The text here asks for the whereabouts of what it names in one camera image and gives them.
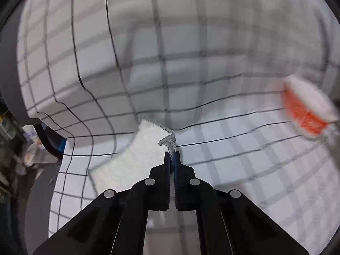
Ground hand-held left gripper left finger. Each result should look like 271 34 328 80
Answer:
32 151 172 255

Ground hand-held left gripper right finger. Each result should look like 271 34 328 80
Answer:
173 150 310 255

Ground white fluffy towel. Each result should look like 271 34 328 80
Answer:
89 119 178 194

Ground white checkered cloth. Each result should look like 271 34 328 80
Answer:
16 0 340 255

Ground blurred cluttered items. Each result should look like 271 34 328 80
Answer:
0 110 44 194

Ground grey office chair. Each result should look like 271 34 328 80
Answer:
0 0 67 245

